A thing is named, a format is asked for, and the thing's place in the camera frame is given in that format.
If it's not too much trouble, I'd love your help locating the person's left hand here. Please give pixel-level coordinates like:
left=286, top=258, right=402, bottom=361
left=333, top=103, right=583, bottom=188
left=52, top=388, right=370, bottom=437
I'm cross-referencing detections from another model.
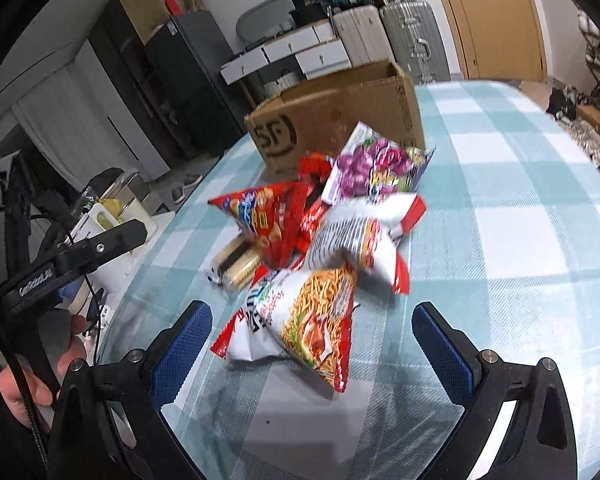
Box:
left=0, top=312, right=88, bottom=431

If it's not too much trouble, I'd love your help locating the purple snack bag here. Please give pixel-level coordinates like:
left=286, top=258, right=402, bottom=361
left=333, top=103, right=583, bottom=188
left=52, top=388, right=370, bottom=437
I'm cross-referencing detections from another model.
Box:
left=325, top=121, right=436, bottom=206

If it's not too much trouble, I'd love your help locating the grey oval panel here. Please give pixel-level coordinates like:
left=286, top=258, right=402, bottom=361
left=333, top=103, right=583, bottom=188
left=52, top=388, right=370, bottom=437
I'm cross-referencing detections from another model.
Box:
left=236, top=0, right=296, bottom=43

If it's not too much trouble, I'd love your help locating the red wafer pack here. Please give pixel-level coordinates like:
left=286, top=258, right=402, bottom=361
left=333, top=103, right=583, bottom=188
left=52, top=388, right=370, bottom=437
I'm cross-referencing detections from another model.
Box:
left=275, top=180, right=331, bottom=266

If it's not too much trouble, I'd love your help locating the red triangular chip bag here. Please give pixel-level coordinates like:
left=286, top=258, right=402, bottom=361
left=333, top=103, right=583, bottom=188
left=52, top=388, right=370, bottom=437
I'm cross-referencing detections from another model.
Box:
left=207, top=182, right=306, bottom=268

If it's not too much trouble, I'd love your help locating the cardboard box on refrigerator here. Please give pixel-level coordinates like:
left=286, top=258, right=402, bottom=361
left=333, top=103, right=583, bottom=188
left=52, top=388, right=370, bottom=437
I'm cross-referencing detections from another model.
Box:
left=116, top=0, right=172, bottom=45

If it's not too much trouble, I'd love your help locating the white drawer desk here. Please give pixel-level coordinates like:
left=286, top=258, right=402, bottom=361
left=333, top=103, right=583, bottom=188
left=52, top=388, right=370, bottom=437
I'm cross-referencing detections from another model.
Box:
left=220, top=25, right=353, bottom=86

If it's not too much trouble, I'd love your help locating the wooden door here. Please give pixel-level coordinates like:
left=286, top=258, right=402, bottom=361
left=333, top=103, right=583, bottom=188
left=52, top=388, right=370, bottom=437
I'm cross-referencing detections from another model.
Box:
left=425, top=0, right=548, bottom=83

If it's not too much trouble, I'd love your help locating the small red snack bag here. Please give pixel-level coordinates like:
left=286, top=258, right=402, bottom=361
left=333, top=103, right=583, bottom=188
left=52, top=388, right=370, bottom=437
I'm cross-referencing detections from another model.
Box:
left=297, top=154, right=336, bottom=186

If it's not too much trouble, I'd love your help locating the small cardboard box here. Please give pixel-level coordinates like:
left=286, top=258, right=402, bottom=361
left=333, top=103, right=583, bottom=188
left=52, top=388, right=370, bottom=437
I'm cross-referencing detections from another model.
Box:
left=575, top=105, right=600, bottom=141

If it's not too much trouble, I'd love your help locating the white jug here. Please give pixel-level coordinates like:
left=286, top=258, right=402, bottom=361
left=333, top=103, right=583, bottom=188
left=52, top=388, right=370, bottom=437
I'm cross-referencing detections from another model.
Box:
left=82, top=202, right=158, bottom=291

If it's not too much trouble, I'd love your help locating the black cable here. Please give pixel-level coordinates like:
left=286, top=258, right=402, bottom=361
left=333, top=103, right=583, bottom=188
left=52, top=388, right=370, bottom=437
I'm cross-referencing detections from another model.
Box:
left=0, top=295, right=48, bottom=466

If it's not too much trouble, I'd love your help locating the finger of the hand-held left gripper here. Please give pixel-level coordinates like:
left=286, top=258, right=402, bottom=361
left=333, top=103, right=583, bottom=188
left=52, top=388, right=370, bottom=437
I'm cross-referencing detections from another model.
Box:
left=55, top=220, right=148, bottom=281

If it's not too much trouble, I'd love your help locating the pile of black shoes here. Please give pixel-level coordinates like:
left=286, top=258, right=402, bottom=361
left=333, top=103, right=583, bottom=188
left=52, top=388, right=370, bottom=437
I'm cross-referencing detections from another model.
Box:
left=547, top=85, right=581, bottom=116

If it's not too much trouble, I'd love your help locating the sandwich cracker pack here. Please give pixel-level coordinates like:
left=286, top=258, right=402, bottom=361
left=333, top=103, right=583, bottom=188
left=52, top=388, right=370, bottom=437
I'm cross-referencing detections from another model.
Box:
left=207, top=235, right=266, bottom=291

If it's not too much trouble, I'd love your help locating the blue white checkered tablecloth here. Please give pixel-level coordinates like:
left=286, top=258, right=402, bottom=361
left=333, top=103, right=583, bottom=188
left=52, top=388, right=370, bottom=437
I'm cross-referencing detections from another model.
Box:
left=97, top=80, right=600, bottom=480

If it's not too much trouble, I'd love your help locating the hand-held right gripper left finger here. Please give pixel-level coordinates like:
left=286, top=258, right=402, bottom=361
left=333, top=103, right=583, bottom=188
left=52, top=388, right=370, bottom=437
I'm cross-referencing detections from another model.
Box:
left=47, top=300, right=213, bottom=480

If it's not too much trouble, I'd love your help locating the black bag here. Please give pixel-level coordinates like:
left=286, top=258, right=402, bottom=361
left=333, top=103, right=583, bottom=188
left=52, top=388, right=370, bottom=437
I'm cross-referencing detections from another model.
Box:
left=287, top=0, right=331, bottom=26

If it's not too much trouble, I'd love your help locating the white wardrobe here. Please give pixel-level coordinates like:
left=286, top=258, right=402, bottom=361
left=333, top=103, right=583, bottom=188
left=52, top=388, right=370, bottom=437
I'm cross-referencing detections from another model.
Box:
left=15, top=40, right=171, bottom=183

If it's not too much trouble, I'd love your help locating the white red noodle packet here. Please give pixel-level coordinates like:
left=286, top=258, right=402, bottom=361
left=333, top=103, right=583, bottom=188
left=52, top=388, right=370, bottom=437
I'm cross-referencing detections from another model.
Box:
left=305, top=192, right=428, bottom=296

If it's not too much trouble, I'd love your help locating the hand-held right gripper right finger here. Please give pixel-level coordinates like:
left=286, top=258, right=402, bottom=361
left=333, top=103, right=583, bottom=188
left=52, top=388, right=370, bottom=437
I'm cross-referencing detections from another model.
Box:
left=411, top=301, right=578, bottom=480

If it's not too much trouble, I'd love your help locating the black refrigerator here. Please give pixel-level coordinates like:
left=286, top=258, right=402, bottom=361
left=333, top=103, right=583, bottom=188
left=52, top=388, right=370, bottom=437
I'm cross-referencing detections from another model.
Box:
left=145, top=10, right=251, bottom=156

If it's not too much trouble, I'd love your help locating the silver suitcase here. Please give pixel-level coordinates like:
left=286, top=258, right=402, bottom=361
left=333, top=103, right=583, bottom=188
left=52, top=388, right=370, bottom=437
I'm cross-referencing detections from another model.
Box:
left=380, top=0, right=451, bottom=83

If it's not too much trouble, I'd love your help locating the white suitcase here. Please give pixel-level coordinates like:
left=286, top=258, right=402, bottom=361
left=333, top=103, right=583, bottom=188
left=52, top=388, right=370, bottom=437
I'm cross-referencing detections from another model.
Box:
left=332, top=5, right=396, bottom=66

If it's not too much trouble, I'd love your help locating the fried noodle packet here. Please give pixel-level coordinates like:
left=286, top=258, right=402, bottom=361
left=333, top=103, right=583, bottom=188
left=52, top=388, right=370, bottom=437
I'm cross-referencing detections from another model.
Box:
left=210, top=265, right=358, bottom=393

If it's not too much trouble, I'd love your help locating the brown cardboard box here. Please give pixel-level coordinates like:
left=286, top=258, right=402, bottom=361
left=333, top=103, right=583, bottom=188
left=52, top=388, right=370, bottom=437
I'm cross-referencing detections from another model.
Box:
left=244, top=60, right=427, bottom=181

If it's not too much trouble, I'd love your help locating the striped laundry basket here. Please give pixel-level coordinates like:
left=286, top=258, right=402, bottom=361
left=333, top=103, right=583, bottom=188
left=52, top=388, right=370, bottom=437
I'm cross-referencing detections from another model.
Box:
left=260, top=67, right=301, bottom=96

